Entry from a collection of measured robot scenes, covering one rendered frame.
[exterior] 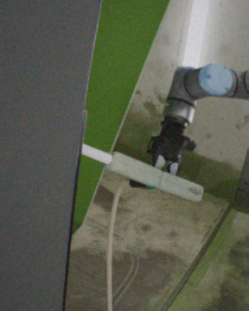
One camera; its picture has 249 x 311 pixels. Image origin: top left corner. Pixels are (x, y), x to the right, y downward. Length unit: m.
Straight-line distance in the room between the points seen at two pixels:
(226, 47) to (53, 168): 2.77
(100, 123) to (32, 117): 1.34
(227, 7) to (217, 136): 0.94
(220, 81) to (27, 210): 1.04
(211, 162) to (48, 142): 2.93
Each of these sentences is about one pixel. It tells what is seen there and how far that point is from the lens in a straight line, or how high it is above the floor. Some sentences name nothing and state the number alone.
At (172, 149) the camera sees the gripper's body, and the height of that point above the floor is 0.94.
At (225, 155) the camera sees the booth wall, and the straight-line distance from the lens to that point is 3.05.
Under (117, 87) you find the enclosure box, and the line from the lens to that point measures 1.45.
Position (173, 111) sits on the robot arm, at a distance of 1.25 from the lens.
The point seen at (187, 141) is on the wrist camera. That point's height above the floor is 0.99.
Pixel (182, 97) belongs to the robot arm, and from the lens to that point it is 1.26.
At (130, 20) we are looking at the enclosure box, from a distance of 1.41.
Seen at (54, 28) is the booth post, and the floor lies 1.32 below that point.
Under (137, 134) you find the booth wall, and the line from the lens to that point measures 3.23.
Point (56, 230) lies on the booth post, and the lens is 0.21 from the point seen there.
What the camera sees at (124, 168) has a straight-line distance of 1.10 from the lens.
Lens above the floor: 1.34
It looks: 20 degrees down
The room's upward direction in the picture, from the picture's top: 10 degrees clockwise
